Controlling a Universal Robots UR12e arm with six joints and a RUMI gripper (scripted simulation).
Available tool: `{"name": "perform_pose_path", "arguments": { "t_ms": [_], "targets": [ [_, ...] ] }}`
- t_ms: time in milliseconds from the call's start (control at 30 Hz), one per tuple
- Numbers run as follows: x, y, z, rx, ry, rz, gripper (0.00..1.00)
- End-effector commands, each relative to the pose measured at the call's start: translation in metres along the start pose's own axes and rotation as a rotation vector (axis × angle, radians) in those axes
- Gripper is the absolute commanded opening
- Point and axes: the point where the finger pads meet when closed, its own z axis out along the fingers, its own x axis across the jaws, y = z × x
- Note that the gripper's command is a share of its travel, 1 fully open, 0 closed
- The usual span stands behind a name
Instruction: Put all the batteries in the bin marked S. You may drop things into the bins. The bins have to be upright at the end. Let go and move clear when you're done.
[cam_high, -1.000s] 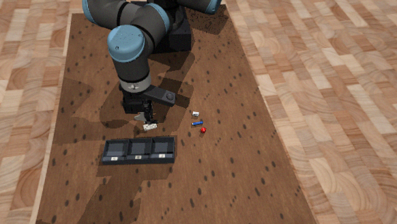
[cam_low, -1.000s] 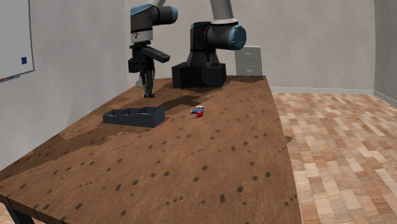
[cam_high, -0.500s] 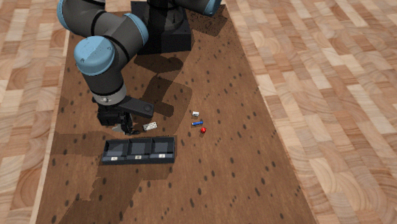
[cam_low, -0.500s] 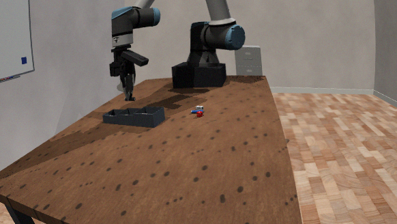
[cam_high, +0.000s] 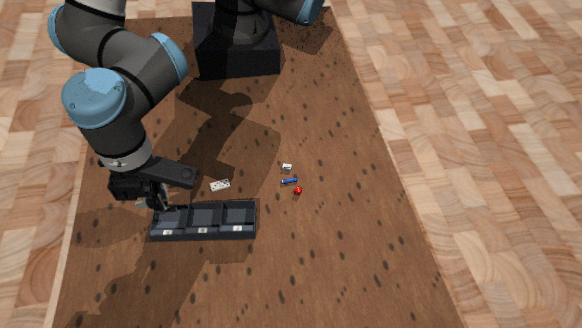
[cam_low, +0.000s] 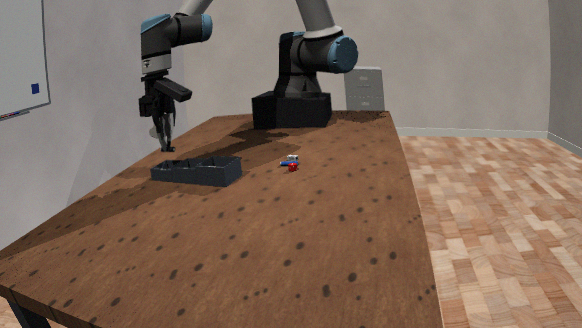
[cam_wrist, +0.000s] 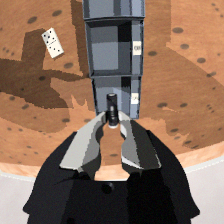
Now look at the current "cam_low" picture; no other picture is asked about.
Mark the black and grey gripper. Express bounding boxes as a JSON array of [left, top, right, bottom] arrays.
[[139, 71, 176, 152]]

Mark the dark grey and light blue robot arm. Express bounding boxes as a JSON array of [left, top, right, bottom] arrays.
[[141, 0, 358, 103]]

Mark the black rack of three bins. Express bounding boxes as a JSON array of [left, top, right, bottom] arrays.
[[150, 156, 242, 187]]

